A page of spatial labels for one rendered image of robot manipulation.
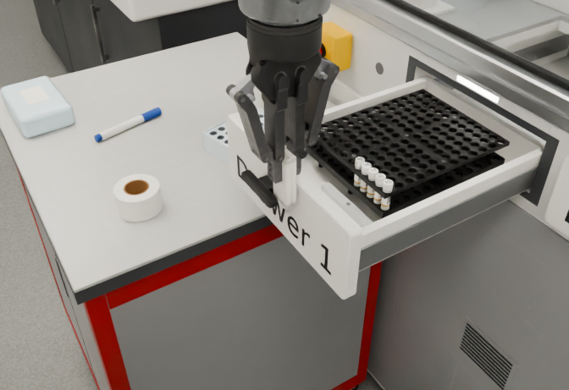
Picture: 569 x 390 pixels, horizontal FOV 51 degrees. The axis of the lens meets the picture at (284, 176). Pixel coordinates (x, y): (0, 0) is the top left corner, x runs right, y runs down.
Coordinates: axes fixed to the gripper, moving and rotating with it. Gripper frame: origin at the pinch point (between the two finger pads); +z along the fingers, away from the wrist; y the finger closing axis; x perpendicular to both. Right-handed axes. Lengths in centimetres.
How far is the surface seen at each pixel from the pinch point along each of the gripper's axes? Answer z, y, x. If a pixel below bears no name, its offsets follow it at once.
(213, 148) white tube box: 15.8, 4.8, 30.8
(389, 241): 7.1, 8.9, -9.8
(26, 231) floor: 93, -25, 124
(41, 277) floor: 94, -26, 100
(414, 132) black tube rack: 3.6, 23.6, 3.0
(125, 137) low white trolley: 17.6, -6.2, 44.8
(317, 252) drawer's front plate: 8.5, 1.2, -5.5
